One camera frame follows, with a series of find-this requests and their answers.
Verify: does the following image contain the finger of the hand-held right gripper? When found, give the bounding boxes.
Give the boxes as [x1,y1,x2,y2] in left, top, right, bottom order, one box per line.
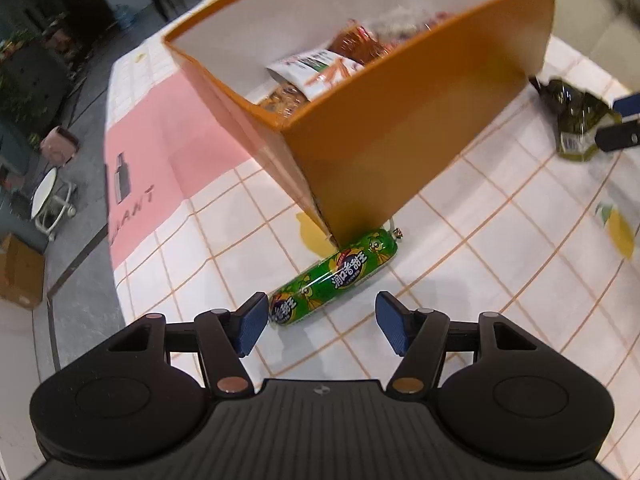
[595,122,640,152]
[611,91,640,125]

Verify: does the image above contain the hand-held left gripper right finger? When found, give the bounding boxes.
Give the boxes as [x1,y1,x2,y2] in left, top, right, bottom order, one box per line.
[375,290,543,393]

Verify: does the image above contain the dark green foliage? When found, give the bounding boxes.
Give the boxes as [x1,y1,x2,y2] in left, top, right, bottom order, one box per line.
[0,30,68,136]

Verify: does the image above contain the brown cardboard carton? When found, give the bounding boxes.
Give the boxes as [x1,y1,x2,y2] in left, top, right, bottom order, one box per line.
[0,232,46,309]

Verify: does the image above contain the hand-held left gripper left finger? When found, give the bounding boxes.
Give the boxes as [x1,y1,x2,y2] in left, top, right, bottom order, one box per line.
[102,291,271,395]

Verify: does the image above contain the orange cardboard box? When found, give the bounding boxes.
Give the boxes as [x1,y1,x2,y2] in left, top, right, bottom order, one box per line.
[162,0,558,251]

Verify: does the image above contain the dark green snack packet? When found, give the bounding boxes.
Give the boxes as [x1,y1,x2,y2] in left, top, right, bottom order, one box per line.
[529,77,623,163]

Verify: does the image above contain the white round side table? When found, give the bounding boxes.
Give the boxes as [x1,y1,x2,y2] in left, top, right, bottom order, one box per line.
[30,167,78,242]

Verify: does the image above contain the beige sofa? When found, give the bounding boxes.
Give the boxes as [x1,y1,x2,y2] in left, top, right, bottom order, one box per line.
[550,0,640,106]

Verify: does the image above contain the fried sticks snack packet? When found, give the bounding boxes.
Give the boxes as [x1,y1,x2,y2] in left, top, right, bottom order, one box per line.
[265,49,368,98]

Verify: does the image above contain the green sausage stick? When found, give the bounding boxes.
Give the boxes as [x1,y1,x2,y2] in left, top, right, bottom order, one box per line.
[267,227,405,329]

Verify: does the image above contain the red cartoon snack packet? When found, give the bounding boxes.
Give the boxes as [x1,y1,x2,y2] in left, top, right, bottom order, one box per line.
[327,20,396,63]

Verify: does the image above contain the white counter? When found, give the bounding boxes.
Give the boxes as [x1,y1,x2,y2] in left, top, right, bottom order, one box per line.
[0,300,56,461]

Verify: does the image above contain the clear nut snack packet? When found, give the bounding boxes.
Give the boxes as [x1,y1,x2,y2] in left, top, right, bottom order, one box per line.
[257,82,308,117]

